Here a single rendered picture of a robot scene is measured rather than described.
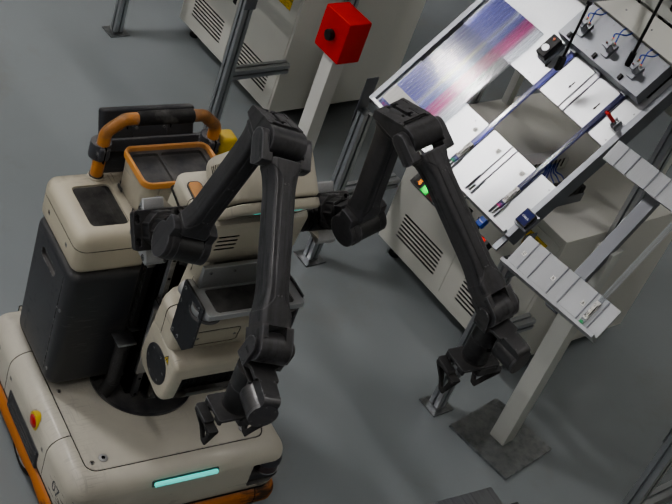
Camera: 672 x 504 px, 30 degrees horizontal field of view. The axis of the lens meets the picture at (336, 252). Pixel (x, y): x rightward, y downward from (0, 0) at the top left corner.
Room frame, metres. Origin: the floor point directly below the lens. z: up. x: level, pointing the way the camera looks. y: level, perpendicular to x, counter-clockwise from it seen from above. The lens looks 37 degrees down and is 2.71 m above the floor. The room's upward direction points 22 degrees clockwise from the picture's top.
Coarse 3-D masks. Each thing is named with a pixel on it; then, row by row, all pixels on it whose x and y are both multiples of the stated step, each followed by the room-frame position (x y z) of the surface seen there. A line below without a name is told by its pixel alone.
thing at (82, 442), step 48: (0, 336) 2.35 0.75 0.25; (0, 384) 2.32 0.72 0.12; (48, 384) 2.23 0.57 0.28; (96, 384) 2.30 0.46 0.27; (48, 432) 2.10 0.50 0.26; (96, 432) 2.14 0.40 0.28; (144, 432) 2.20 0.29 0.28; (192, 432) 2.26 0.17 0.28; (240, 432) 2.33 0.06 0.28; (48, 480) 2.03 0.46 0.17; (96, 480) 2.00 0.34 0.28; (144, 480) 2.07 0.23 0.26; (192, 480) 2.15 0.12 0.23; (240, 480) 2.26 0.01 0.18
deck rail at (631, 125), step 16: (640, 112) 3.30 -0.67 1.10; (656, 112) 3.33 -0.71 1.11; (624, 128) 3.26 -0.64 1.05; (640, 128) 3.30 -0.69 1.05; (608, 144) 3.23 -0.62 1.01; (592, 160) 3.19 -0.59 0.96; (576, 176) 3.15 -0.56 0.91; (560, 192) 3.12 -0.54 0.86; (544, 208) 3.09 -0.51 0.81; (512, 240) 3.03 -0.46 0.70
